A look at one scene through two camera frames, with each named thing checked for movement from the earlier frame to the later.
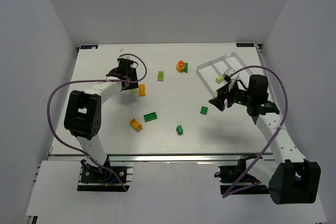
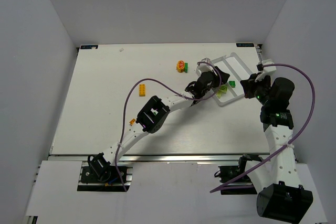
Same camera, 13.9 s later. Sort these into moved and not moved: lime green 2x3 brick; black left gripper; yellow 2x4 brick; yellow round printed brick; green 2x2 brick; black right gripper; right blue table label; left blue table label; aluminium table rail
Moved: black left gripper; black right gripper; green 2x2 brick; lime green 2x3 brick
Not moved: aluminium table rail; right blue table label; left blue table label; yellow round printed brick; yellow 2x4 brick
